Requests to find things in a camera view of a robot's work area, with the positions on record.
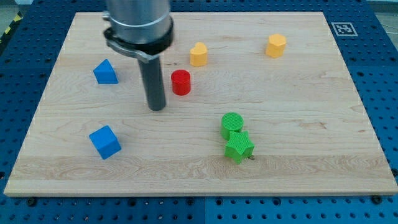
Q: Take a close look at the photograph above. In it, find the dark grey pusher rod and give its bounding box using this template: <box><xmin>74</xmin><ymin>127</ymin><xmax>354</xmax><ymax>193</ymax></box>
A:
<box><xmin>139</xmin><ymin>55</ymin><xmax>166</xmax><ymax>111</ymax></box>

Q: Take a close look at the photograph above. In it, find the green star block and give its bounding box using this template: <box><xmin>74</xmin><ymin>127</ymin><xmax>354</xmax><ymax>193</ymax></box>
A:
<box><xmin>224</xmin><ymin>131</ymin><xmax>255</xmax><ymax>164</ymax></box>

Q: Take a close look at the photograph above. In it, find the blue triangle block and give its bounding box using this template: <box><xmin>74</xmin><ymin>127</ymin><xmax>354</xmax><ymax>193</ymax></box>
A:
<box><xmin>93</xmin><ymin>59</ymin><xmax>119</xmax><ymax>84</ymax></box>

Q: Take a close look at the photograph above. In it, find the green cylinder block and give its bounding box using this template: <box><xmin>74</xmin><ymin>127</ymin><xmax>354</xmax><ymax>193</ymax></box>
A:
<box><xmin>220</xmin><ymin>112</ymin><xmax>244</xmax><ymax>140</ymax></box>

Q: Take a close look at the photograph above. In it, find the white fiducial marker tag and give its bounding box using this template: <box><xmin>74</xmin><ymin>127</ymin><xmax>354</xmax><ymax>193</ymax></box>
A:
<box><xmin>331</xmin><ymin>22</ymin><xmax>358</xmax><ymax>37</ymax></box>

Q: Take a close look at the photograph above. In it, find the silver robot arm cylinder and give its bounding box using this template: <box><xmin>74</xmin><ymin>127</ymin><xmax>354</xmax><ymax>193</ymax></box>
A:
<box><xmin>103</xmin><ymin>0</ymin><xmax>174</xmax><ymax>63</ymax></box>

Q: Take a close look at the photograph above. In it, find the blue cube block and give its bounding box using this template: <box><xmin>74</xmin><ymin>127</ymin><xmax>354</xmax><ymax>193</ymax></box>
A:
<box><xmin>89</xmin><ymin>126</ymin><xmax>121</xmax><ymax>160</ymax></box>

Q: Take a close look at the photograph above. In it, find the yellow heart block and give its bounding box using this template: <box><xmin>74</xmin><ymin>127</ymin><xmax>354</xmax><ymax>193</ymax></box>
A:
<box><xmin>190</xmin><ymin>42</ymin><xmax>208</xmax><ymax>67</ymax></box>

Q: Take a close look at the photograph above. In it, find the light wooden board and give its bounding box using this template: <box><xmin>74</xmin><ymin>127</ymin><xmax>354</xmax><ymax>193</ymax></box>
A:
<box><xmin>4</xmin><ymin>12</ymin><xmax>397</xmax><ymax>197</ymax></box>

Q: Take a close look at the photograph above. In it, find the yellow hexagon block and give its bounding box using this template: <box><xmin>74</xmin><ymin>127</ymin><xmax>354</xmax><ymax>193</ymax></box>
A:
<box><xmin>265</xmin><ymin>34</ymin><xmax>287</xmax><ymax>58</ymax></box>

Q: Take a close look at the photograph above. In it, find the red cylinder block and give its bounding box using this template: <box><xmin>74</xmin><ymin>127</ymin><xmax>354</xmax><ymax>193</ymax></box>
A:
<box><xmin>170</xmin><ymin>70</ymin><xmax>191</xmax><ymax>96</ymax></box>

